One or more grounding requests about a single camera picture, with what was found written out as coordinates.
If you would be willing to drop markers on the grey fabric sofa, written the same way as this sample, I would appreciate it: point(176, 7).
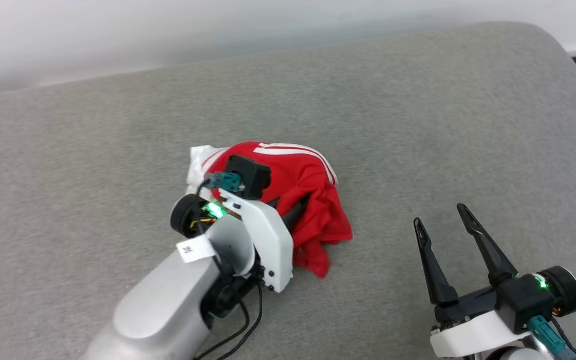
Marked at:
point(418, 125)

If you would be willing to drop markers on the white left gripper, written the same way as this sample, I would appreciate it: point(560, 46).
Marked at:
point(273, 245)

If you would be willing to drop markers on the red and white garment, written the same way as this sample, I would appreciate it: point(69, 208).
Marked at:
point(318, 200)

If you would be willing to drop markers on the teal right camera connector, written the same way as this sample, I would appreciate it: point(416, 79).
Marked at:
point(548, 335)

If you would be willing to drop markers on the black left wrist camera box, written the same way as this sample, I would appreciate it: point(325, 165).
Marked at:
point(250, 175)

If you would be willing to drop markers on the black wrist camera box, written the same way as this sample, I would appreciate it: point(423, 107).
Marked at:
point(525, 300)
point(250, 175)

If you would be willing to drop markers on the teal camera connector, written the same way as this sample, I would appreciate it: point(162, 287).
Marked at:
point(227, 181)
point(548, 335)

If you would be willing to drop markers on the teal left camera connector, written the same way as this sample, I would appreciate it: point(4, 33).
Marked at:
point(227, 181)

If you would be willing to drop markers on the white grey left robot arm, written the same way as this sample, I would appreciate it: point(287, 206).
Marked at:
point(168, 305)

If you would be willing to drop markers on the white paper label tag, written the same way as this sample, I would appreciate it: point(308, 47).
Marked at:
point(195, 248)

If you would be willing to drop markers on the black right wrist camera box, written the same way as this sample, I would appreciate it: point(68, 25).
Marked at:
point(525, 300)

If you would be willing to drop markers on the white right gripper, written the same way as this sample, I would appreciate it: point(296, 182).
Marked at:
point(473, 330)

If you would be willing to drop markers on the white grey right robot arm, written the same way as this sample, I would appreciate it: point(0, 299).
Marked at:
point(565, 290)

